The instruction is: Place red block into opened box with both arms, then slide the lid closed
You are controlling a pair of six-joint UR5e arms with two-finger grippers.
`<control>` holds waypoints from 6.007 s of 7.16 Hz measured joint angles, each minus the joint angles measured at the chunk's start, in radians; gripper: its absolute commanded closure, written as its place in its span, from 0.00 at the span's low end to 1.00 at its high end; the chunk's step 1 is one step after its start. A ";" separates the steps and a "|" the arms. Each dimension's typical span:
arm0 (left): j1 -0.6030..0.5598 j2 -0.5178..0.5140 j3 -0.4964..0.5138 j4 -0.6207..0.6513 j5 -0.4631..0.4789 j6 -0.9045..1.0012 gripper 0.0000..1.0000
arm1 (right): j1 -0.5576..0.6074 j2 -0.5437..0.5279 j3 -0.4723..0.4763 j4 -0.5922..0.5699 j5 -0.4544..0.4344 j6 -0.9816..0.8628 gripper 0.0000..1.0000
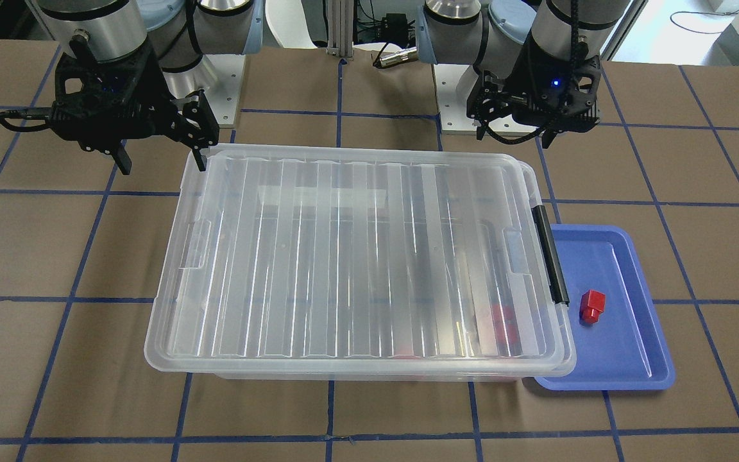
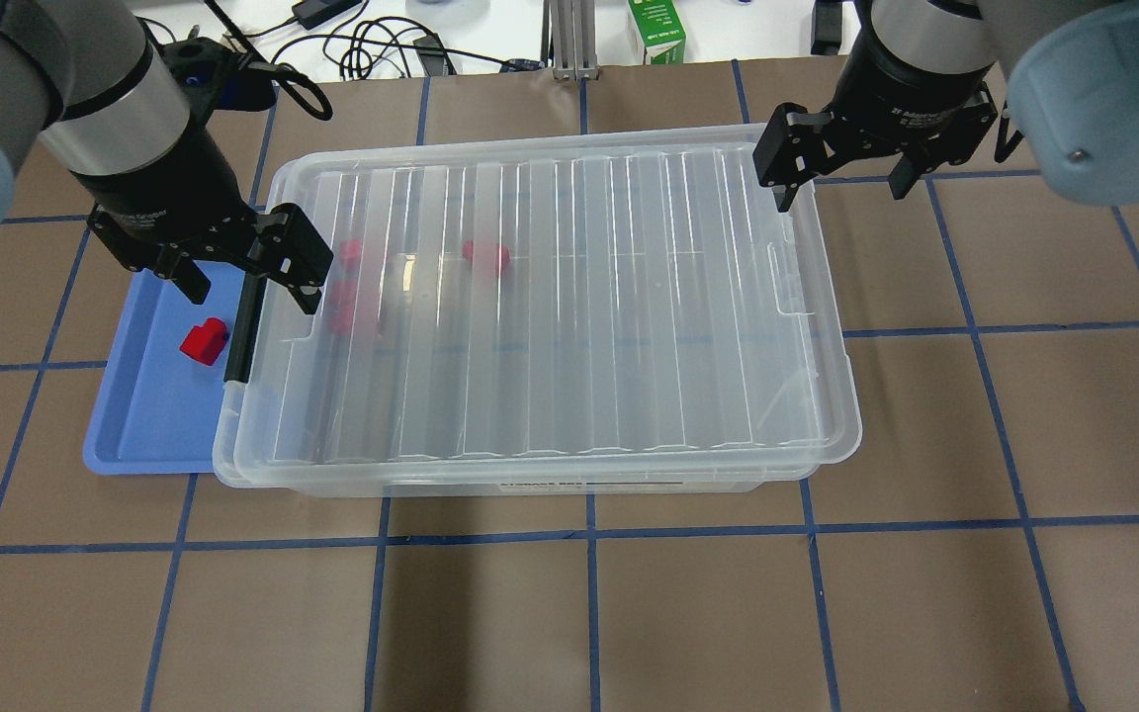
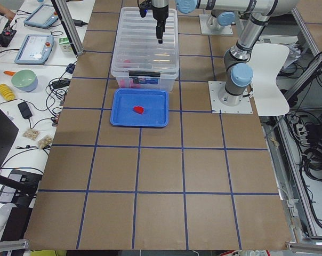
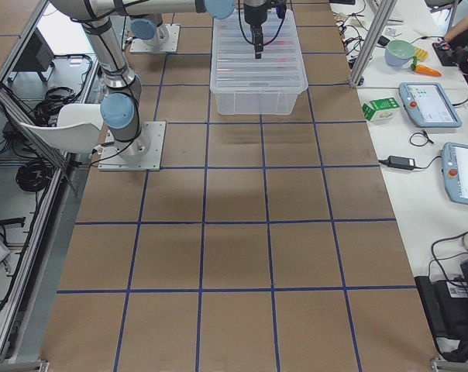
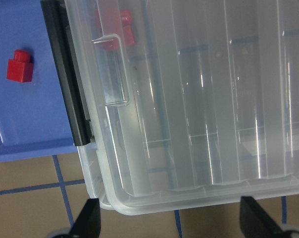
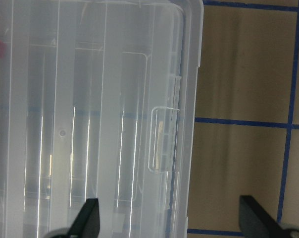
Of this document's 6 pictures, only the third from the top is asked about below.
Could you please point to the clear plastic box lid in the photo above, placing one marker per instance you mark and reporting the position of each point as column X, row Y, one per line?
column 137, row 49

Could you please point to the red block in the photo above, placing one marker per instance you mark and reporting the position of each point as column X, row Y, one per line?
column 138, row 109

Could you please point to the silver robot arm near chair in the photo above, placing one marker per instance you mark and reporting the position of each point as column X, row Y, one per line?
column 239, row 73

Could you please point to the clear plastic storage box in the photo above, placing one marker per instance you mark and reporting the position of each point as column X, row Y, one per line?
column 142, row 79

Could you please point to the blue plastic tray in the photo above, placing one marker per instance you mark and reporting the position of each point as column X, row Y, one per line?
column 154, row 102

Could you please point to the green white carton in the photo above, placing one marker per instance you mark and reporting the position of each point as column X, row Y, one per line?
column 64, row 44

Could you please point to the white chair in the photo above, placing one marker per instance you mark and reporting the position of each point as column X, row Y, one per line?
column 266, row 61

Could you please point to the teach pendant far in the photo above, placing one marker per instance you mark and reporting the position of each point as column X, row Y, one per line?
column 43, row 17

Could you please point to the teach pendant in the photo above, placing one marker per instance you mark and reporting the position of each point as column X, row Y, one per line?
column 43, row 17
column 35, row 50

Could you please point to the teach pendant near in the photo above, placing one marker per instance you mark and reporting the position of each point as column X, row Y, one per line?
column 35, row 50

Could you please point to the green bowl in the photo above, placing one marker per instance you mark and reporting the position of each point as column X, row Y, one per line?
column 25, row 80

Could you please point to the orange toy carrot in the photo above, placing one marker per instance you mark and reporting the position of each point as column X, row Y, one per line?
column 11, row 73

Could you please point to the black power adapter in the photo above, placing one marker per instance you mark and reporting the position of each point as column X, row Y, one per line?
column 25, row 110

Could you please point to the yellow toy corn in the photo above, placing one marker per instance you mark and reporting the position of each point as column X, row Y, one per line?
column 6, row 92

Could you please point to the aluminium frame post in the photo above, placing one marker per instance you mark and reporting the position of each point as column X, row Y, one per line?
column 67, row 22

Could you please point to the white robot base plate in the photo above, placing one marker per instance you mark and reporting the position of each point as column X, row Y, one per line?
column 224, row 103

